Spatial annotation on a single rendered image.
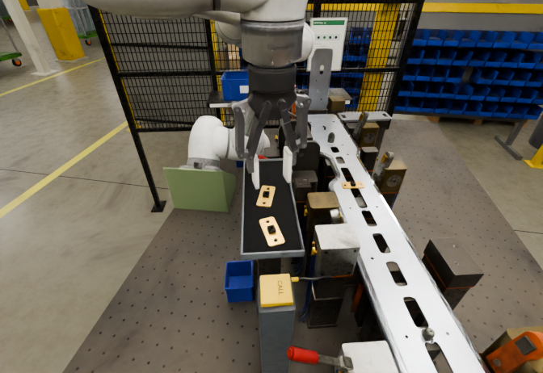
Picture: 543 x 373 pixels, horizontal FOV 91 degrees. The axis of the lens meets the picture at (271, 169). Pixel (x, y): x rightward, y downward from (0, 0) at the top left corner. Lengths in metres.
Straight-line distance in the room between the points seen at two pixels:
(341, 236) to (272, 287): 0.25
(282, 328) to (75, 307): 1.73
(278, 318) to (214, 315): 0.51
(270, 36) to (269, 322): 0.50
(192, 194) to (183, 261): 0.32
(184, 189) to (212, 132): 0.30
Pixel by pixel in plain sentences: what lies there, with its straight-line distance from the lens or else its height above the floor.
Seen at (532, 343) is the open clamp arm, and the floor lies 1.10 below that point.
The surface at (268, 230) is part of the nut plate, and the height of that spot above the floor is 1.17.
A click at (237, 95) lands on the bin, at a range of 1.71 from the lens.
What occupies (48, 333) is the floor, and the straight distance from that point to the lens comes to 2.19.
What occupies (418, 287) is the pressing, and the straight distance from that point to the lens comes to 0.84.
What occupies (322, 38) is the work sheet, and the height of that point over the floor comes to 1.34.
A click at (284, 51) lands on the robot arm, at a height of 1.56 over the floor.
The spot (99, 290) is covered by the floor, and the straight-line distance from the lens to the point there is 2.21.
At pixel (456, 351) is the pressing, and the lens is 0.79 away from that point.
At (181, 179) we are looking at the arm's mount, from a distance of 1.31.
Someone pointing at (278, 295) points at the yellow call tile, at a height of 1.16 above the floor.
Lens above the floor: 1.65
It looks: 36 degrees down
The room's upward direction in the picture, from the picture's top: straight up
